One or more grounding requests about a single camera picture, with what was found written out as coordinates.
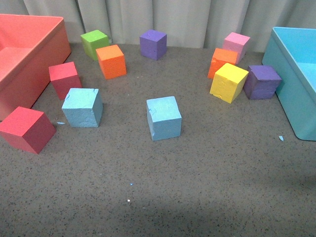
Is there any grey white curtain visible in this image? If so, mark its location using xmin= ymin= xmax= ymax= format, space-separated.
xmin=0 ymin=0 xmax=316 ymax=52

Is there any orange foam cube left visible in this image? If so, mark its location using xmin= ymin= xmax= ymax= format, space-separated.
xmin=96 ymin=44 xmax=127 ymax=80

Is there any green foam cube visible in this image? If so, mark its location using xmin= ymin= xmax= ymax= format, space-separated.
xmin=80 ymin=30 xmax=110 ymax=61

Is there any pink foam cube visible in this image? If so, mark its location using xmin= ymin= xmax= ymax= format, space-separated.
xmin=222 ymin=32 xmax=250 ymax=64

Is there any pink plastic bin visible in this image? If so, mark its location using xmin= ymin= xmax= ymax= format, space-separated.
xmin=0 ymin=14 xmax=71 ymax=119

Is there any purple foam cube back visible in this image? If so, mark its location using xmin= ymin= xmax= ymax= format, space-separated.
xmin=139 ymin=30 xmax=167 ymax=60

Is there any yellow foam cube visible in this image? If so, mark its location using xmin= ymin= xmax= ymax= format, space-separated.
xmin=209 ymin=63 xmax=249 ymax=104

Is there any purple foam cube right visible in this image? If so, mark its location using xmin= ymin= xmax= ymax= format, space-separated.
xmin=243 ymin=65 xmax=282 ymax=100

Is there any dark red foam cube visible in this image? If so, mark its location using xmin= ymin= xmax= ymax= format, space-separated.
xmin=48 ymin=62 xmax=82 ymax=100

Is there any light blue plastic bin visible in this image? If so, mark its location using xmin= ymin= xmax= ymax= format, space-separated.
xmin=262 ymin=27 xmax=316 ymax=141

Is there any purple foam cube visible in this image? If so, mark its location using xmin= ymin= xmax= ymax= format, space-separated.
xmin=139 ymin=30 xmax=167 ymax=60
xmin=243 ymin=65 xmax=282 ymax=100

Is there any orange foam cube right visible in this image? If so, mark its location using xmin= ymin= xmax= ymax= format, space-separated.
xmin=207 ymin=48 xmax=238 ymax=79

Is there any light blue foam cube cracked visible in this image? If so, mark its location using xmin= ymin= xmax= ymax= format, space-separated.
xmin=62 ymin=88 xmax=103 ymax=128

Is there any red foam cube front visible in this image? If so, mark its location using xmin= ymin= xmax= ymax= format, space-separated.
xmin=0 ymin=107 xmax=56 ymax=154

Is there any orange foam cube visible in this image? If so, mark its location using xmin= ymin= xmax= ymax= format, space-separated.
xmin=207 ymin=48 xmax=238 ymax=79
xmin=96 ymin=44 xmax=127 ymax=80

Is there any light blue foam cube centre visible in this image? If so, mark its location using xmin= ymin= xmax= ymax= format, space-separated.
xmin=146 ymin=96 xmax=182 ymax=141

